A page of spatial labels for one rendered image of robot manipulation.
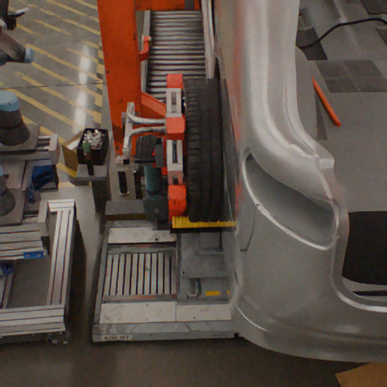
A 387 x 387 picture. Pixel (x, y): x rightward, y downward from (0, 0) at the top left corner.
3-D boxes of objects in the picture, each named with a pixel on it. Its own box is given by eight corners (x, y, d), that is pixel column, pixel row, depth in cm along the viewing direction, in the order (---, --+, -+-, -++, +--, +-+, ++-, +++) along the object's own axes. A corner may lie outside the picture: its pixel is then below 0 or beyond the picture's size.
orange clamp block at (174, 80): (183, 92, 255) (183, 72, 255) (166, 92, 254) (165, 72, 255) (183, 95, 261) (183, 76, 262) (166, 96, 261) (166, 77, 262)
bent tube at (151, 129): (168, 155, 234) (168, 134, 227) (122, 156, 233) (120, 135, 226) (168, 130, 247) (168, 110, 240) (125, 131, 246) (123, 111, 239)
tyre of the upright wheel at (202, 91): (249, 118, 211) (233, 56, 266) (187, 119, 211) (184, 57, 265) (241, 251, 248) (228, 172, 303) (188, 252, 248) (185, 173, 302)
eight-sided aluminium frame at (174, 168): (184, 234, 254) (182, 139, 218) (169, 235, 254) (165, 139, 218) (182, 160, 295) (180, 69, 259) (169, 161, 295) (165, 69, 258)
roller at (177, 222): (227, 229, 271) (228, 221, 267) (167, 230, 270) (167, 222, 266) (227, 221, 275) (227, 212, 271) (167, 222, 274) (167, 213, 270)
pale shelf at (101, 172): (106, 180, 307) (106, 176, 305) (76, 181, 307) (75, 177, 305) (113, 134, 339) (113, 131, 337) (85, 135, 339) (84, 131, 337)
